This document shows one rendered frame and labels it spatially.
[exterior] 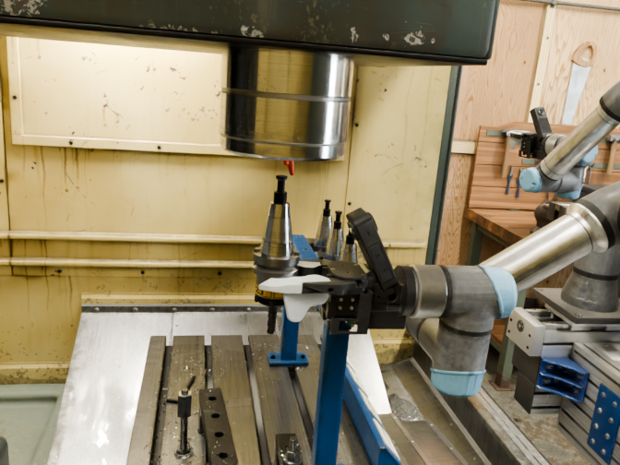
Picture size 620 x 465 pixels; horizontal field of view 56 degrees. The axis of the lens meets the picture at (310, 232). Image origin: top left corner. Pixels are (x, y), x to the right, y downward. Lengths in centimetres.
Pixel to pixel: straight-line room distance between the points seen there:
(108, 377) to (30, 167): 63
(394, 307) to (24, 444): 125
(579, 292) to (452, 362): 93
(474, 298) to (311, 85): 37
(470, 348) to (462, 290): 9
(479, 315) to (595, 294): 93
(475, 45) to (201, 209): 125
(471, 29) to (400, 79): 117
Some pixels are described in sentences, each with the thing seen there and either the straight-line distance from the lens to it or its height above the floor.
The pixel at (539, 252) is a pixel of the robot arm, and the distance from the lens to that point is 102.
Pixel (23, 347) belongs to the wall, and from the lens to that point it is 200.
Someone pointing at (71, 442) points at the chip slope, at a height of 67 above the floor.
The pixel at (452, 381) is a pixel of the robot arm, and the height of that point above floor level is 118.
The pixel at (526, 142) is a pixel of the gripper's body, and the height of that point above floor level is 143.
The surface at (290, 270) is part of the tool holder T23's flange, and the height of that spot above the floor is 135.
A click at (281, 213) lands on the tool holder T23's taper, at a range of 74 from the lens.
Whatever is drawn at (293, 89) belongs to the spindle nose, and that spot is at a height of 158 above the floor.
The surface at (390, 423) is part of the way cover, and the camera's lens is 165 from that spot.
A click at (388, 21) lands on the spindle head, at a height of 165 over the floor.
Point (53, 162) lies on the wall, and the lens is 180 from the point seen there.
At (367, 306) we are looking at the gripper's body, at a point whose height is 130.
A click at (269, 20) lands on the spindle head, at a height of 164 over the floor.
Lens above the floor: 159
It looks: 15 degrees down
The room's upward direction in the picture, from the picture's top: 4 degrees clockwise
